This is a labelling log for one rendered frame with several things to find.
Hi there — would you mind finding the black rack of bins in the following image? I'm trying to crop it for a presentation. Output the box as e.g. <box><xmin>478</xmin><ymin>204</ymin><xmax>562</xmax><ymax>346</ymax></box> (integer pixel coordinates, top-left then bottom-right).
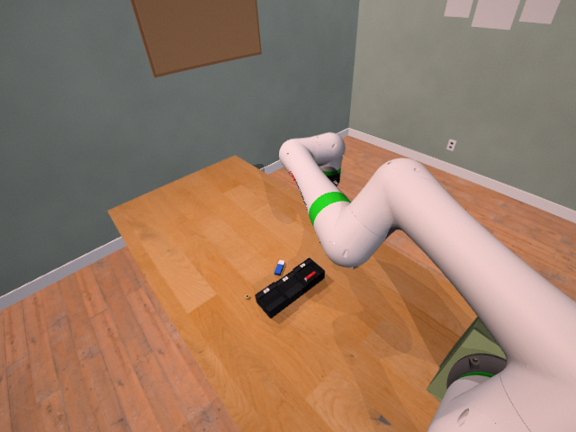
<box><xmin>255</xmin><ymin>258</ymin><xmax>325</xmax><ymax>319</ymax></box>

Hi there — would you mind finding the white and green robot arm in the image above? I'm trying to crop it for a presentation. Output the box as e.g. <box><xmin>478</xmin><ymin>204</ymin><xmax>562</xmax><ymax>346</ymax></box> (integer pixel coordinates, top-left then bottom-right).
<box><xmin>279</xmin><ymin>132</ymin><xmax>576</xmax><ymax>432</ymax></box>

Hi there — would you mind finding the blue and white eraser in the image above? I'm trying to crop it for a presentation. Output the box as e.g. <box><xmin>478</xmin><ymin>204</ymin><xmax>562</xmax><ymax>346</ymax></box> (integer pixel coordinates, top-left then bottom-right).
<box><xmin>274</xmin><ymin>260</ymin><xmax>285</xmax><ymax>275</ymax></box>

